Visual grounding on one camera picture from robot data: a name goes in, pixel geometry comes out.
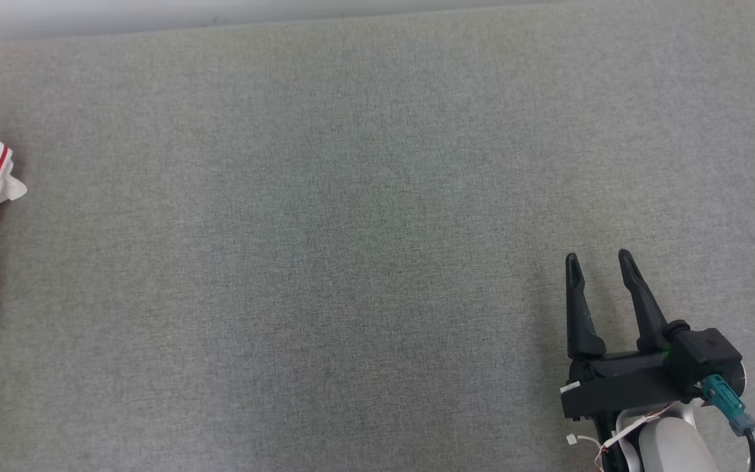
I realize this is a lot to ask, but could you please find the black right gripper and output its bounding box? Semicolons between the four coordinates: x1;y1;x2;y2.
559;248;687;454

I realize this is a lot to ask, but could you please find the grey fabric sofa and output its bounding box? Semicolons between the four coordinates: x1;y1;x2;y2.
0;0;755;472

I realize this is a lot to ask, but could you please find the thin white red wire bundle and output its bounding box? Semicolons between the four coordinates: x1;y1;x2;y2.
566;405;674;472

